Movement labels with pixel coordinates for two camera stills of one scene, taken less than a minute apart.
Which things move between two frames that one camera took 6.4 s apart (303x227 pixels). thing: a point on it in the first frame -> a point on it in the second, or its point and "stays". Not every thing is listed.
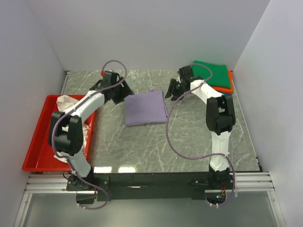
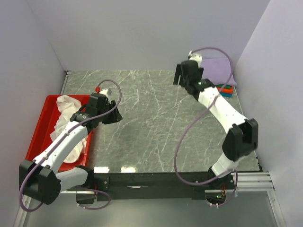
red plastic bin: [40, 156] stays
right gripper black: [171, 90] -> [178, 73]
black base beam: [142, 186] stays
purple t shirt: [146, 108] -> [218, 71]
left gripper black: [126, 91] -> [115, 117]
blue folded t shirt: [228, 94] stays
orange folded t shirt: [226, 89] stays
